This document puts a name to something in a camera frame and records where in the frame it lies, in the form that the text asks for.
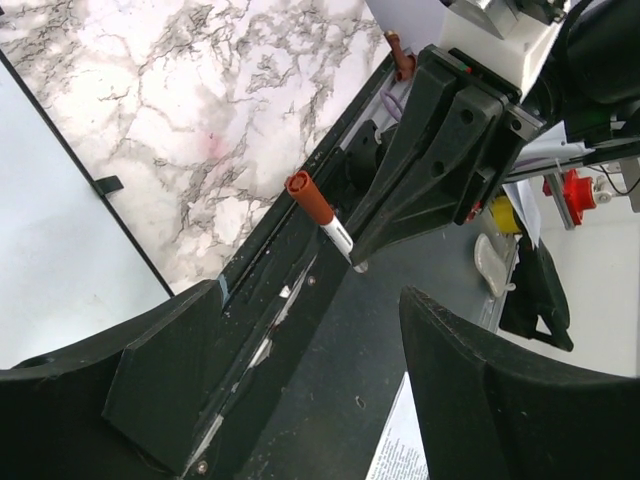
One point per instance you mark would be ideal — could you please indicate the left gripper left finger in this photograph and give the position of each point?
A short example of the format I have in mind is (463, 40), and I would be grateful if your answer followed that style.
(121, 404)

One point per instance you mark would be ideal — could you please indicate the brown pipe valve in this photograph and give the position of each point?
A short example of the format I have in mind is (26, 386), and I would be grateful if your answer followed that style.
(405, 63)

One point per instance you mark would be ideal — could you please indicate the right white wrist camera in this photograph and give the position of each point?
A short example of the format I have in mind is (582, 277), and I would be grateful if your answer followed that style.
(495, 34)

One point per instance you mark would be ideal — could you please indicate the white marker pen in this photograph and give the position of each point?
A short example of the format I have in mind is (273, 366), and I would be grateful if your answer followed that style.
(343, 241)

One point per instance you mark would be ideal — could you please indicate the brown marker cap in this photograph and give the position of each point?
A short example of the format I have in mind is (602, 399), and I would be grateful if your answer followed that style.
(301, 187)

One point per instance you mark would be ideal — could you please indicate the red emergency stop button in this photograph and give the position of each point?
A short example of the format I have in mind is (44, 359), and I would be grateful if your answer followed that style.
(572, 195)

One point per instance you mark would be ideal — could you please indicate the black mounting rail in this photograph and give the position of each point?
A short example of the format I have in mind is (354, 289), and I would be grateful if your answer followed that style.
(306, 360)

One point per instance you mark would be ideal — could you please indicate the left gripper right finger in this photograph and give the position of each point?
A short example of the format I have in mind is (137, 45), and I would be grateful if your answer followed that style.
(490, 409)

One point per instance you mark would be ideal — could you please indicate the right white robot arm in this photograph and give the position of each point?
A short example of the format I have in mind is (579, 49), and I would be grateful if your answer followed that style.
(591, 73)

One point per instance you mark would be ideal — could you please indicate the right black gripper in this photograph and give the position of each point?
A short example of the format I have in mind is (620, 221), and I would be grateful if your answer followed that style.
(459, 135)

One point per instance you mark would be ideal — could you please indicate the black framed whiteboard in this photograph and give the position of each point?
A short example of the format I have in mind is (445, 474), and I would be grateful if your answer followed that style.
(70, 268)

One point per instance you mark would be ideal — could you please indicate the yellow tape roll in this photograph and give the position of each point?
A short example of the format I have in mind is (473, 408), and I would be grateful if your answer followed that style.
(505, 216)

